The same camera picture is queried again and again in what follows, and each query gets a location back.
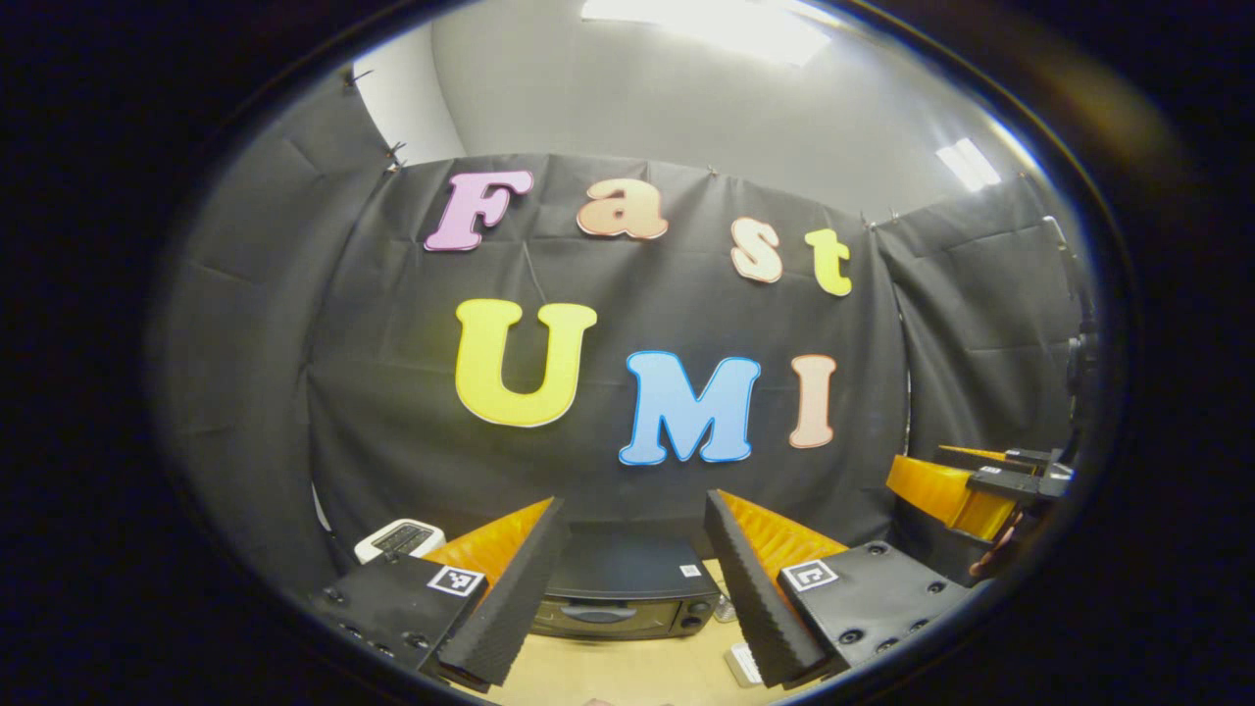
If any white toaster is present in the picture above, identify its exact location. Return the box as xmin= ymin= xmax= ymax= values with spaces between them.
xmin=354 ymin=519 xmax=447 ymax=566

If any black backdrop cloth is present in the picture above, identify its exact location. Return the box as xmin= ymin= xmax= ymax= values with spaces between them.
xmin=157 ymin=64 xmax=1089 ymax=599

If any small ceiling light panel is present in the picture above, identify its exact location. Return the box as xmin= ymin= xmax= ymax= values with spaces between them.
xmin=934 ymin=137 xmax=1003 ymax=192

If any large ceiling light panel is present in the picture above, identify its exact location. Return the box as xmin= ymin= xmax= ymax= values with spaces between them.
xmin=580 ymin=0 xmax=832 ymax=65

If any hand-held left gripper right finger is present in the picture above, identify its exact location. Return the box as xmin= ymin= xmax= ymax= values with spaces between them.
xmin=703 ymin=488 xmax=981 ymax=689

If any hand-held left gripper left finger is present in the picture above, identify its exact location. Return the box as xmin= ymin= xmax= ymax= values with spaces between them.
xmin=304 ymin=495 xmax=570 ymax=692

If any black electric oven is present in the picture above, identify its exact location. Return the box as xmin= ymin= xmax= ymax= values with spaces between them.
xmin=529 ymin=523 xmax=724 ymax=640

